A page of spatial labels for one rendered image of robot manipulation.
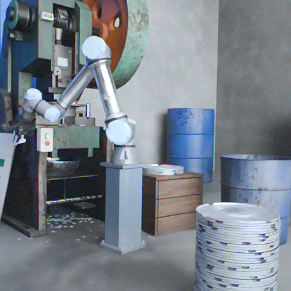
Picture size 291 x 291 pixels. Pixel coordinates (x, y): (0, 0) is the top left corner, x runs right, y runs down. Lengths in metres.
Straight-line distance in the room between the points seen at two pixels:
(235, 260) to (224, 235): 0.09
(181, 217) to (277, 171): 0.65
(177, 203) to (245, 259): 1.05
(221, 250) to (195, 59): 4.26
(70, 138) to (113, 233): 0.71
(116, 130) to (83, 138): 0.68
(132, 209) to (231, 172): 0.60
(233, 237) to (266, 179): 0.85
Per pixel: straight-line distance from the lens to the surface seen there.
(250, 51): 5.39
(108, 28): 2.72
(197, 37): 5.39
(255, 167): 2.00
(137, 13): 2.50
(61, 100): 1.94
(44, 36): 2.39
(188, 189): 2.26
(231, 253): 1.23
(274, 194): 2.06
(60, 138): 2.26
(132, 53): 2.46
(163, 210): 2.16
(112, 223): 1.90
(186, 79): 5.10
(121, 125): 1.68
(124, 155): 1.84
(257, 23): 5.43
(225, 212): 1.30
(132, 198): 1.86
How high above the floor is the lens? 0.64
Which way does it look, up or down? 3 degrees down
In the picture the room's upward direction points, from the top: 1 degrees clockwise
